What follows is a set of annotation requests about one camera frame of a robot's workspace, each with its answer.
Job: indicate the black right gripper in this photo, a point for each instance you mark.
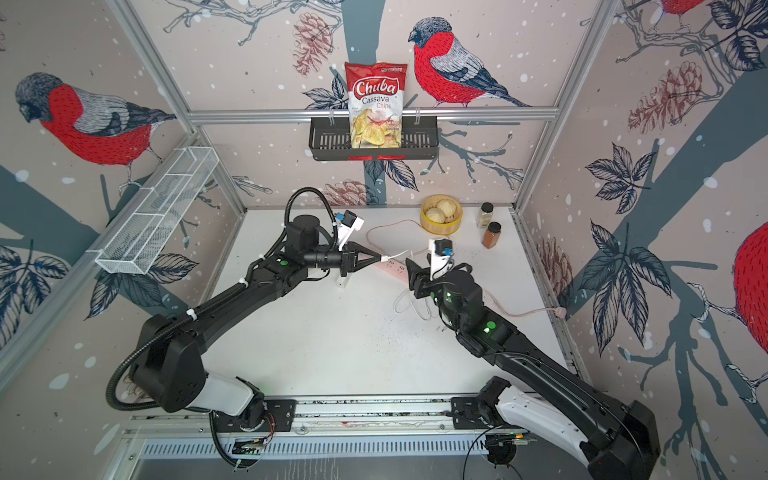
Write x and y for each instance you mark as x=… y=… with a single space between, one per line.
x=418 y=279

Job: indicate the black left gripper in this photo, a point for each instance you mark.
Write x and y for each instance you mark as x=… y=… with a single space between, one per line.
x=349 y=259

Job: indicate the white USB charger adapter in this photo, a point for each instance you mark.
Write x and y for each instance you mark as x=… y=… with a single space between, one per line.
x=342 y=281

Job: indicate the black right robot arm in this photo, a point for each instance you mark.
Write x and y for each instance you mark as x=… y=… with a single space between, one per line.
x=611 y=439

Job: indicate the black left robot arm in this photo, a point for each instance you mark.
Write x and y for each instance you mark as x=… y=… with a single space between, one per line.
x=166 y=370

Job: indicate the pink power strip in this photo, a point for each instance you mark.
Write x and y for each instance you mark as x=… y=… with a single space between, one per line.
x=394 y=268

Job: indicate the left bun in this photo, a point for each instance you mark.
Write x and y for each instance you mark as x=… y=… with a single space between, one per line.
x=435 y=215

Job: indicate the bun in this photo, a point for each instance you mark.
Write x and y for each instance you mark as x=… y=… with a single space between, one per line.
x=448 y=207
x=435 y=215

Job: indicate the yellow bowl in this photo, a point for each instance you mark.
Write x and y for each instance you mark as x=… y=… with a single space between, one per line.
x=451 y=225

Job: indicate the right bun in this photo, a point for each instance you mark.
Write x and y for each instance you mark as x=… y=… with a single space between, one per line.
x=448 y=207

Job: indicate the brown spice jar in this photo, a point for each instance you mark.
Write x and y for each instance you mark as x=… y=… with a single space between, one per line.
x=491 y=235

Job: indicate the clear spice jar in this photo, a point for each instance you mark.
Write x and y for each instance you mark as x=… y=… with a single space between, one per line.
x=485 y=215

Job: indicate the Chuba cassava chips bag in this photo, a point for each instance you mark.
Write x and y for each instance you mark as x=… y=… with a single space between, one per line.
x=375 y=104

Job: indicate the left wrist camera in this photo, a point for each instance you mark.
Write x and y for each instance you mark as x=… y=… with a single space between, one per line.
x=347 y=223

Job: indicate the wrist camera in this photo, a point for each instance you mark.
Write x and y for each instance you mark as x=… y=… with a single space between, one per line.
x=440 y=256
x=347 y=223

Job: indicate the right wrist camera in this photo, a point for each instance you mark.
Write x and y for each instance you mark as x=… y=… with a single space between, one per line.
x=440 y=256

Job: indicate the black wall basket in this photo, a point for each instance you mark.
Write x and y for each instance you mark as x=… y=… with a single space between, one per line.
x=329 y=140

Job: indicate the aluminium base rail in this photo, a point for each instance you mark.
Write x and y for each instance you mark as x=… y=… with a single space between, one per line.
x=354 y=427

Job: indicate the white wire mesh shelf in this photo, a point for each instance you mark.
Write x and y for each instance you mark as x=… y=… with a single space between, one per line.
x=142 y=237

